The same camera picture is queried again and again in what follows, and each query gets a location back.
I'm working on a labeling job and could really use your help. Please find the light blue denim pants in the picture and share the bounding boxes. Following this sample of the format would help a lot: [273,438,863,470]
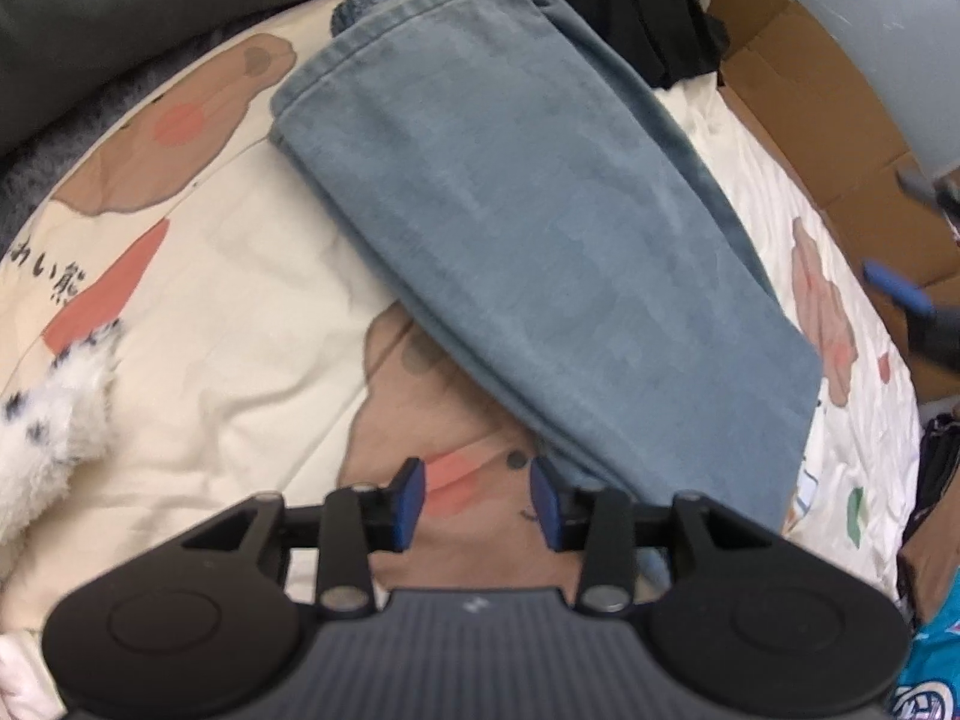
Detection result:
[266,0,824,587]

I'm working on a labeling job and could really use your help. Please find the cream cartoon bear bedsheet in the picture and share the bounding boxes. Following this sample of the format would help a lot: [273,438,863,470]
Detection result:
[2,0,919,631]

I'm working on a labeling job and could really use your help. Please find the folded brown garment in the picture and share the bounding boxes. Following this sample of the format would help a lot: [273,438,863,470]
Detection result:
[900,499,958,624]

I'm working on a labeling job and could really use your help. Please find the brown cardboard sheet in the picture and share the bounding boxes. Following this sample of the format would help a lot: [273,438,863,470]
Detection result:
[696,0,960,407]

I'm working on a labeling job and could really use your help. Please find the white fluffy spotted blanket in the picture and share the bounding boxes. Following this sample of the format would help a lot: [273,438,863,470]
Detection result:
[2,320,122,550]

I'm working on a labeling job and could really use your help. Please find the teal patterned blanket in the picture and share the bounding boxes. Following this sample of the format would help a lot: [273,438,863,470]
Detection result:
[890,592,960,720]

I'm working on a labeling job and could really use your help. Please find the black garment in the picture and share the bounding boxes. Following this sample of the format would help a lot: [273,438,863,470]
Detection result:
[509,0,734,91]

